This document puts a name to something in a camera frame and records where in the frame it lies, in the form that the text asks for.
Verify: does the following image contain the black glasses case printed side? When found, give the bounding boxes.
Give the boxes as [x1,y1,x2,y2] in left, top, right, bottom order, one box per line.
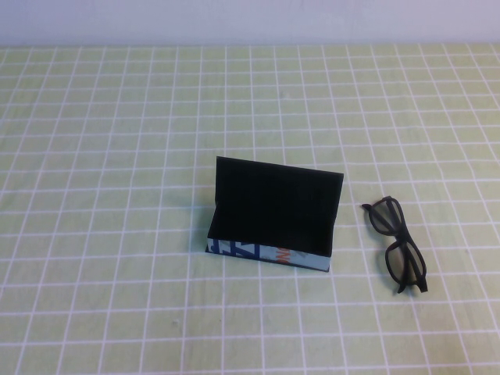
[205,155,345,273]

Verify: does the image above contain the black frame glasses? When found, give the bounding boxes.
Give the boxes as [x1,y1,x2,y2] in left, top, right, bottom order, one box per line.
[360,197,430,295]

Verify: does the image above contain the green white-grid tablecloth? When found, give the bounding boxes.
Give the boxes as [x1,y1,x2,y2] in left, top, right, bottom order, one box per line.
[0,44,500,375]

